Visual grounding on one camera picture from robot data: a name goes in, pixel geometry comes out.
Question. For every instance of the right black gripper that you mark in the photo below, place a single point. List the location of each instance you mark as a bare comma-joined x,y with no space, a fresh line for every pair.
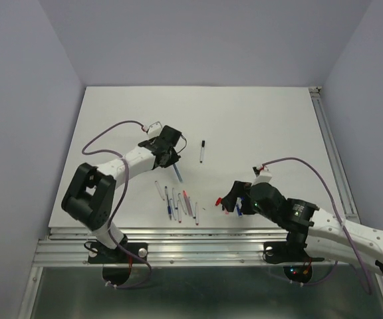
239,189

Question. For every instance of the aluminium front rail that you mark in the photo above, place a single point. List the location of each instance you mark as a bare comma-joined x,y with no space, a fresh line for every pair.
197,273

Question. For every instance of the uncapped white blue marker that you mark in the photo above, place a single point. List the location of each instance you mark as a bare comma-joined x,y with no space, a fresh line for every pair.
182,204

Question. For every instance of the thin white red pen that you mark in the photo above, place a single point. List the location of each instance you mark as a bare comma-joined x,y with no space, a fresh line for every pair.
161,193

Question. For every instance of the aluminium rail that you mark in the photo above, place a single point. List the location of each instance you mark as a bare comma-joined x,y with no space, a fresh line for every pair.
347,201
197,273

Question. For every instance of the translucent red pen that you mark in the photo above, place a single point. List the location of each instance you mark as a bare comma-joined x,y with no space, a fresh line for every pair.
188,204

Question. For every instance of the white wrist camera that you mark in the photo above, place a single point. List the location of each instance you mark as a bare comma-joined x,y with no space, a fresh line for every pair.
154,129
262,175

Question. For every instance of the white marker red cap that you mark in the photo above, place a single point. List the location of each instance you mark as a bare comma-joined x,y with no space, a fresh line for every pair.
196,213

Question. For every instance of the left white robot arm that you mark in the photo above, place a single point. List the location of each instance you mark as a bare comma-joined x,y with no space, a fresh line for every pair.
89,196

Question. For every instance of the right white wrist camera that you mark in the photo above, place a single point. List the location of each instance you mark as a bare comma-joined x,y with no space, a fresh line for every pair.
262,175

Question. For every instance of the white marker blue cap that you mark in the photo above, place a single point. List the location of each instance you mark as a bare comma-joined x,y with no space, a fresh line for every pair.
174,204

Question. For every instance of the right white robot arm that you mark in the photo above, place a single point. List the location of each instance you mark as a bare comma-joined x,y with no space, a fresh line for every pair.
313,234

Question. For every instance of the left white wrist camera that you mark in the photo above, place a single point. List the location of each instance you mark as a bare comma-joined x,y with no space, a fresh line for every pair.
154,129

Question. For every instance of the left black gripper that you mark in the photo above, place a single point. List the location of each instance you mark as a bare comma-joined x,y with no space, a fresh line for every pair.
173,159

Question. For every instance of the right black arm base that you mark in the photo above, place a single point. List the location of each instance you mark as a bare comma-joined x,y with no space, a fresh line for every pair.
291,252

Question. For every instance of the light blue pen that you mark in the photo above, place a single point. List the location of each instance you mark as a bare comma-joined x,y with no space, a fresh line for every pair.
178,174

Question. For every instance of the thin white red-tipped pen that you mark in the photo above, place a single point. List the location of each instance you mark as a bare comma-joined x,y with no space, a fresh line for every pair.
179,211

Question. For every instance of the aluminium right side rail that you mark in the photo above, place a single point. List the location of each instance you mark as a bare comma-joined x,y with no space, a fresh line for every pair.
347,201

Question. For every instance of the thin pen black cap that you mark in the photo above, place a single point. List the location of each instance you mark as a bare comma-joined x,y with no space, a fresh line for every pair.
192,205

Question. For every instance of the white marker black cap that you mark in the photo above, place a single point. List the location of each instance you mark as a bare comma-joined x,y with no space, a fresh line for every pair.
202,151

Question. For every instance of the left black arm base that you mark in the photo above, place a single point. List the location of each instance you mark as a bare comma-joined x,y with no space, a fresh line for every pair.
116,264

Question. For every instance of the blue ballpoint pen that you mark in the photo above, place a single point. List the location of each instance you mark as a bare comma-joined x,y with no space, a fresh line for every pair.
169,207

